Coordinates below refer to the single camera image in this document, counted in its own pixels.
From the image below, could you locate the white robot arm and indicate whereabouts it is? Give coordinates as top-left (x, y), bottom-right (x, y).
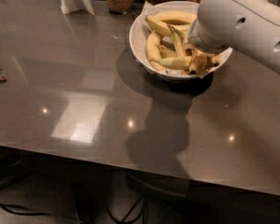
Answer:
top-left (188, 0), bottom-right (280, 75)

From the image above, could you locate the left banana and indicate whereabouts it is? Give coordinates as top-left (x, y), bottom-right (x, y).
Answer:
top-left (146, 31), bottom-right (165, 72)

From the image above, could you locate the bottom front banana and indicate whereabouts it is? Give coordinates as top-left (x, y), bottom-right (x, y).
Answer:
top-left (151, 56), bottom-right (192, 70)

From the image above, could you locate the short inner banana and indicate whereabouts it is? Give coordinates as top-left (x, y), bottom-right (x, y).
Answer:
top-left (159, 45), bottom-right (176, 58)

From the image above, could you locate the small greenish middle banana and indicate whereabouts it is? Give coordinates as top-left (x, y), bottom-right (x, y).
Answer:
top-left (168, 24), bottom-right (186, 57)

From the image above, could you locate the white bowl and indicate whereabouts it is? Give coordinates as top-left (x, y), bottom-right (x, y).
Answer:
top-left (129, 1), bottom-right (232, 82)

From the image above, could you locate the right banana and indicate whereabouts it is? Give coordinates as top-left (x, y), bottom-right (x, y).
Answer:
top-left (189, 50), bottom-right (221, 75)

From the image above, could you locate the long centre banana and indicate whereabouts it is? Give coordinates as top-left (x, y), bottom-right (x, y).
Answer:
top-left (145, 15), bottom-right (190, 37)

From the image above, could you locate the top back banana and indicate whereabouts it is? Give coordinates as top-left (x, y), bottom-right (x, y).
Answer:
top-left (155, 10), bottom-right (196, 25)

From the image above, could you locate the black floor cable centre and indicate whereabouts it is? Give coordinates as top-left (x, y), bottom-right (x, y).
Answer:
top-left (105, 196), bottom-right (148, 224)

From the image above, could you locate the black floor cable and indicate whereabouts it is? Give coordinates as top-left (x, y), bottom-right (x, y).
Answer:
top-left (105, 196), bottom-right (148, 224)
top-left (0, 201), bottom-right (50, 217)

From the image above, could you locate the black floor cable left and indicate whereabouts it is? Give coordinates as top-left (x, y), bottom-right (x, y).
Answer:
top-left (0, 201), bottom-right (50, 217)

